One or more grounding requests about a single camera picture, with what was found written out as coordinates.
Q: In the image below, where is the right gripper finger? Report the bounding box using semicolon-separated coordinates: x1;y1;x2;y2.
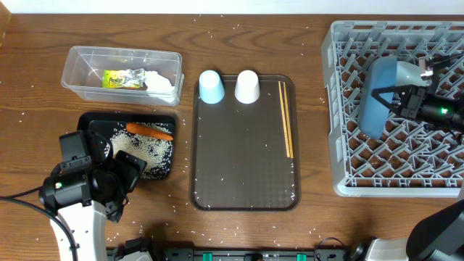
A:
371;85;413;115
430;53;463;71

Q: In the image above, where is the grey dishwasher rack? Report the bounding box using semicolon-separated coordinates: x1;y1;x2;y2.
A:
321;20;463;198

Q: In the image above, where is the wooden chopstick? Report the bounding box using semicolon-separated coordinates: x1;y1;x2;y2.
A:
278;81;291;158
283;82;294;159

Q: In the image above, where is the green snack wrapper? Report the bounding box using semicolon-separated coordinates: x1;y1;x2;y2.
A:
102;70;127;88

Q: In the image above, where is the left wooden chopstick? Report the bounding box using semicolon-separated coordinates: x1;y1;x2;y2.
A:
278;81;291;158

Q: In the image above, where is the black waste tray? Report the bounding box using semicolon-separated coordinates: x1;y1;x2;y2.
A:
76;112;178;181

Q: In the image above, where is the white rice pile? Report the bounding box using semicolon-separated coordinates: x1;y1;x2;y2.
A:
109;122;173;180

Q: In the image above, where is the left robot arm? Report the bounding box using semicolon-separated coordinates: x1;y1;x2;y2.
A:
39;130;152;260

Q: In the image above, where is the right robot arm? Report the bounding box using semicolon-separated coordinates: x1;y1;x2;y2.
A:
346;54;463;261

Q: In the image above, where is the light blue cup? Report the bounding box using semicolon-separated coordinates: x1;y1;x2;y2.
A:
199;70;225;104

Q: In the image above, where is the dark blue plate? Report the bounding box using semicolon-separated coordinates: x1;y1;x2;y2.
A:
357;56;397;140

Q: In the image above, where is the brown serving tray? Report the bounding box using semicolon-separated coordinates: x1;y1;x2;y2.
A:
190;75;301;211

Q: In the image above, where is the orange carrot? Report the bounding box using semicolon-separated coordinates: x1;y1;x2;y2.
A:
126;123;173;141

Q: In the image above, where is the light blue rice bowl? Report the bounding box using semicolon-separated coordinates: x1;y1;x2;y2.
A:
395;61;427;86

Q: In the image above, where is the clear plastic bin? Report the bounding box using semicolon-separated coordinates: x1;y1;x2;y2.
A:
61;46;184;106

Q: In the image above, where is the white napkin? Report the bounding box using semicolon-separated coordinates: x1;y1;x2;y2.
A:
144;71;174;93

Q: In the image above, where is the right wooden chopstick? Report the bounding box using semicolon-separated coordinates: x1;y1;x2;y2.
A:
283;82;294;159

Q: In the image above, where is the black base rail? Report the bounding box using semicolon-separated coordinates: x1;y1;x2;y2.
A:
107;239;351;261

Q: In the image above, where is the pink cup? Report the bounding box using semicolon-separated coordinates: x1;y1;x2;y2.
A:
235;70;260;104

